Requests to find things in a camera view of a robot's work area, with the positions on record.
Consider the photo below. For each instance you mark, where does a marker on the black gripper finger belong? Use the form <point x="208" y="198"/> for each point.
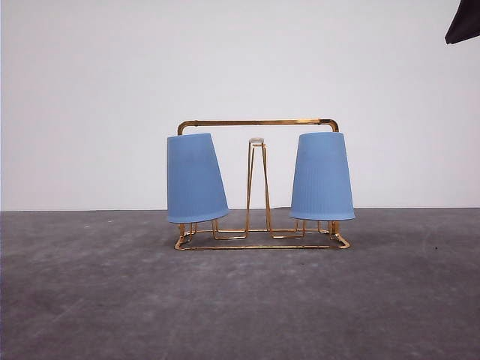
<point x="465" y="23"/>

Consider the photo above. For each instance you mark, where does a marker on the blue ribbed plastic cup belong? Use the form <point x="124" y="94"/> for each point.
<point x="321" y="188"/>
<point x="194" y="185"/>

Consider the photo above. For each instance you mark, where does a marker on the gold wire cup rack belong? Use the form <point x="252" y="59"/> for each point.
<point x="258" y="226"/>

